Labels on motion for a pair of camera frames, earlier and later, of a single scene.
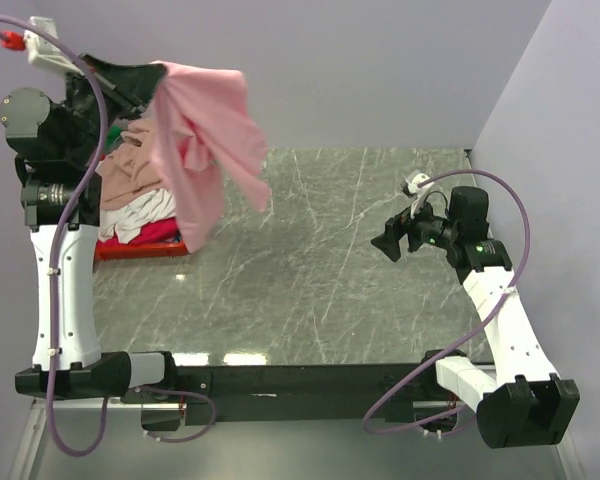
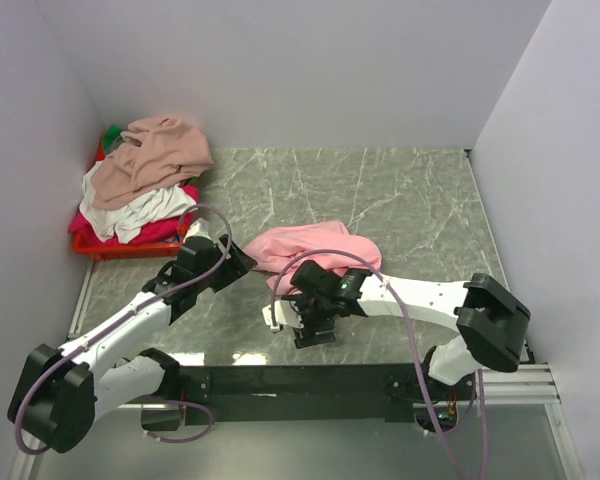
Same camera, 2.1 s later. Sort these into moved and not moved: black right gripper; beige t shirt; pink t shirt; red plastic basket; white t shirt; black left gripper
Moved: pink t shirt; black left gripper; black right gripper
Not moved: white t shirt; beige t shirt; red plastic basket
